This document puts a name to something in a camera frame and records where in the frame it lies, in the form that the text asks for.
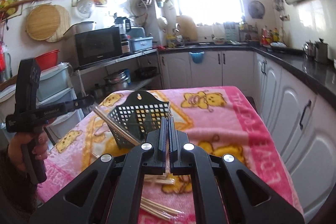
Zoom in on steel kettle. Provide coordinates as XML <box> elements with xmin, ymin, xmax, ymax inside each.
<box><xmin>302</xmin><ymin>41</ymin><xmax>315</xmax><ymax>59</ymax></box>

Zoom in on black wok pan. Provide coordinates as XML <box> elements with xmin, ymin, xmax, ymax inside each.
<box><xmin>134</xmin><ymin>66</ymin><xmax>157</xmax><ymax>80</ymax></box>

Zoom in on round bamboo tray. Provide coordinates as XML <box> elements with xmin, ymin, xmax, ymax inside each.
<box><xmin>26</xmin><ymin>4</ymin><xmax>71</xmax><ymax>43</ymax></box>

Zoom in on white base cabinets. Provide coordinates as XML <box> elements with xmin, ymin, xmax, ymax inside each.
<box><xmin>159</xmin><ymin>50</ymin><xmax>335</xmax><ymax>221</ymax></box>

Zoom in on person's left hand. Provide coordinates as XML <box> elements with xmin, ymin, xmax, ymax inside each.
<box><xmin>7</xmin><ymin>132</ymin><xmax>48</xmax><ymax>174</ymax></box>

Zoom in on metal shelf rack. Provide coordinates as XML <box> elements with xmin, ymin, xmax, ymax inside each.
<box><xmin>71</xmin><ymin>48</ymin><xmax>161</xmax><ymax>97</ymax></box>

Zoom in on red plastic basin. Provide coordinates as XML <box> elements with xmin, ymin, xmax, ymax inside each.
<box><xmin>35</xmin><ymin>50</ymin><xmax>59</xmax><ymax>71</ymax></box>

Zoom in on blue hanging bin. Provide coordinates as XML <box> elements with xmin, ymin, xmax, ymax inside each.
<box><xmin>189</xmin><ymin>51</ymin><xmax>205</xmax><ymax>64</ymax></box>

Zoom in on dark sleeve left forearm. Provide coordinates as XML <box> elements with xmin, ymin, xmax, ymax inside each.
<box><xmin>1</xmin><ymin>149</ymin><xmax>37</xmax><ymax>223</ymax></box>

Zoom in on dark green utensil basket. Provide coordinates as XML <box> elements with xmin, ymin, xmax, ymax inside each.
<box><xmin>108</xmin><ymin>91</ymin><xmax>171</xmax><ymax>143</ymax></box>

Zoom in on black blender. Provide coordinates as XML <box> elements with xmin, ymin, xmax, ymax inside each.
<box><xmin>113</xmin><ymin>13</ymin><xmax>131</xmax><ymax>54</ymax></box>

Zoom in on plastic drawer cabinet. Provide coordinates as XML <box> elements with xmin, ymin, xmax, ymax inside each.
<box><xmin>37</xmin><ymin>63</ymin><xmax>84</xmax><ymax>145</ymax></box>

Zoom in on small wall fan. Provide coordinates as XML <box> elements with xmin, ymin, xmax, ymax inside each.
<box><xmin>248</xmin><ymin>0</ymin><xmax>265</xmax><ymax>19</ymax></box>

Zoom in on steel cooking pot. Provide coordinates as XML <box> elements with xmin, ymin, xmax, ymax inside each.
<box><xmin>104</xmin><ymin>69</ymin><xmax>130</xmax><ymax>92</ymax></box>

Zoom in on grey plastic box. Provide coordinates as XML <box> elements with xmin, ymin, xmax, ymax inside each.
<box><xmin>129</xmin><ymin>36</ymin><xmax>153</xmax><ymax>52</ymax></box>

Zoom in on pink bear blanket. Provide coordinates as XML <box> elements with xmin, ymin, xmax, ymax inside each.
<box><xmin>38</xmin><ymin>87</ymin><xmax>303</xmax><ymax>223</ymax></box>

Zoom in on black microwave oven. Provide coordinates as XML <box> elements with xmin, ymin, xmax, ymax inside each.
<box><xmin>75</xmin><ymin>27</ymin><xmax>122</xmax><ymax>67</ymax></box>

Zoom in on wooden cutting board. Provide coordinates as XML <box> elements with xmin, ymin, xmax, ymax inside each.
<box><xmin>176</xmin><ymin>15</ymin><xmax>198</xmax><ymax>42</ymax></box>

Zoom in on wrapped chopsticks on blanket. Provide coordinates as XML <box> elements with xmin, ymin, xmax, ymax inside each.
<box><xmin>144</xmin><ymin>175</ymin><xmax>175</xmax><ymax>185</ymax></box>

